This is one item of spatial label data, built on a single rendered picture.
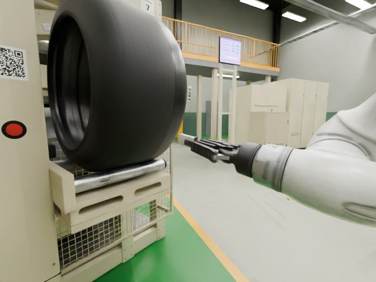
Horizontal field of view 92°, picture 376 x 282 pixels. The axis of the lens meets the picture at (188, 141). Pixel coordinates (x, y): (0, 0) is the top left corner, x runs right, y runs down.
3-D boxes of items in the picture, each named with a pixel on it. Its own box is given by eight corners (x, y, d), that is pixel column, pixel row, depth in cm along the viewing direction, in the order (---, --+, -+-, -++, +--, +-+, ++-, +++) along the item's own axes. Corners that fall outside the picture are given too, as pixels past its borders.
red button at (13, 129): (6, 136, 44) (5, 123, 43) (6, 135, 45) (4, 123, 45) (23, 135, 46) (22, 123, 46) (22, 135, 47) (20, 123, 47)
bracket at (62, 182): (64, 215, 45) (61, 177, 44) (32, 179, 71) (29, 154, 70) (79, 210, 47) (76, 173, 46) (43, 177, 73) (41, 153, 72)
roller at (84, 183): (70, 197, 49) (69, 182, 48) (64, 192, 52) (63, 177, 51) (167, 169, 75) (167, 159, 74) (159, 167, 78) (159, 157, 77)
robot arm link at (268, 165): (287, 151, 31) (253, 143, 35) (276, 200, 33) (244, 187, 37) (298, 145, 38) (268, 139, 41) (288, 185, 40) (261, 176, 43)
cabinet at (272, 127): (263, 160, 462) (266, 111, 446) (247, 156, 512) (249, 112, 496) (287, 158, 500) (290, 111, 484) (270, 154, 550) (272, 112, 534)
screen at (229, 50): (219, 62, 408) (220, 36, 401) (218, 62, 412) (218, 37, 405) (240, 65, 433) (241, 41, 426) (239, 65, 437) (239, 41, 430)
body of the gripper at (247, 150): (268, 142, 41) (232, 134, 47) (254, 147, 35) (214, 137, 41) (262, 173, 43) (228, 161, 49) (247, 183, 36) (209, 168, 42)
